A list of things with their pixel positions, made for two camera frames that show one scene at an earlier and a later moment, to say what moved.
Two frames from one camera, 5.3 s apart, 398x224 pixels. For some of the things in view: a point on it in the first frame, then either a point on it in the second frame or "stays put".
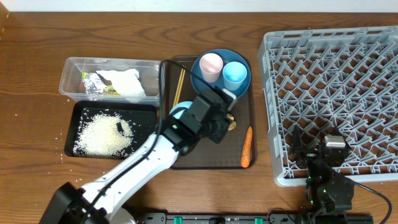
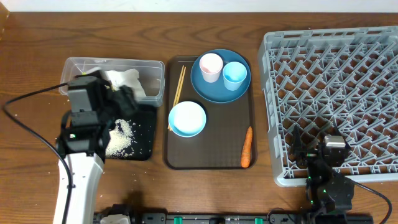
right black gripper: x=310 y=150 stays put
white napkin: x=125 y=82 stays put
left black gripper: x=219 y=125 -> x=125 y=98
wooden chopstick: x=181 y=88 stays put
